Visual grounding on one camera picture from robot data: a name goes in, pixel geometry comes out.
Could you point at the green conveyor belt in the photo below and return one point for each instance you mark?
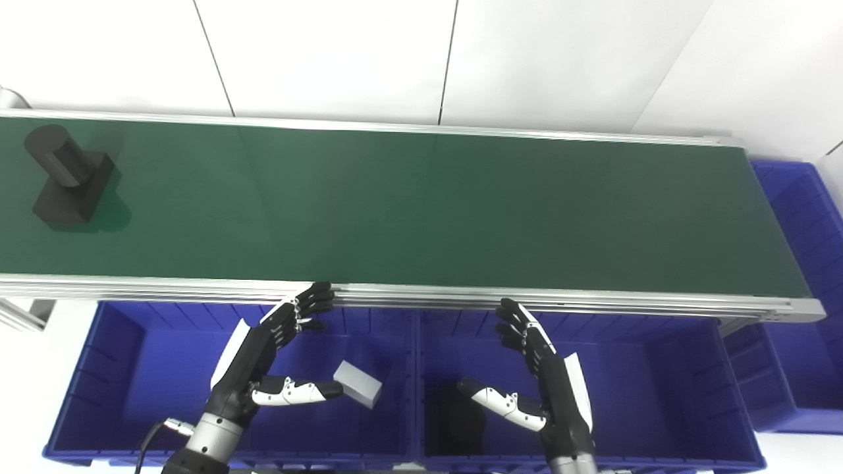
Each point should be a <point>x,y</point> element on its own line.
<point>408,204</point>
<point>461,297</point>

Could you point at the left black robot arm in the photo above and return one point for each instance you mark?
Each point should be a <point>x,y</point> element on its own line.
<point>211,444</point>

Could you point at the black part in bin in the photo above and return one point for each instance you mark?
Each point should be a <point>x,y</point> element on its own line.
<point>461,424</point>

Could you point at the blue bin with black part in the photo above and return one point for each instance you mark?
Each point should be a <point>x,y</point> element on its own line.
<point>658,395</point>

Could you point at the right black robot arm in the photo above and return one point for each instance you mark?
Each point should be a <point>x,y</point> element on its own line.
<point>573,466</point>

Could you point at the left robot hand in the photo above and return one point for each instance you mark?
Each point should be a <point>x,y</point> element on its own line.
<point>253,359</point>

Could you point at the blue bin at belt end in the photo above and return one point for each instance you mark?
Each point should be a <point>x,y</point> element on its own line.
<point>803,342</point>

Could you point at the black cylinder on block part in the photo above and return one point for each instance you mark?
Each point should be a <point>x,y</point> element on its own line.
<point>69,178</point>

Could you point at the blue bin with grey block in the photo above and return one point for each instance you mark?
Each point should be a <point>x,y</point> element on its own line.
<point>151,388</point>

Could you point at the aluminium conveyor leg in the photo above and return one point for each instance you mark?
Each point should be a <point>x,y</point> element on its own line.
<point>26,313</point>

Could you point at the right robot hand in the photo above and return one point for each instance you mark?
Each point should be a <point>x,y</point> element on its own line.
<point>560,401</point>

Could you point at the grey conveyor end cap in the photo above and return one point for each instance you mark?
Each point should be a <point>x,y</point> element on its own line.
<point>10,99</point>

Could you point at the grey rectangular block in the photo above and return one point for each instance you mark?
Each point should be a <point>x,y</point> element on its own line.
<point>359,384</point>

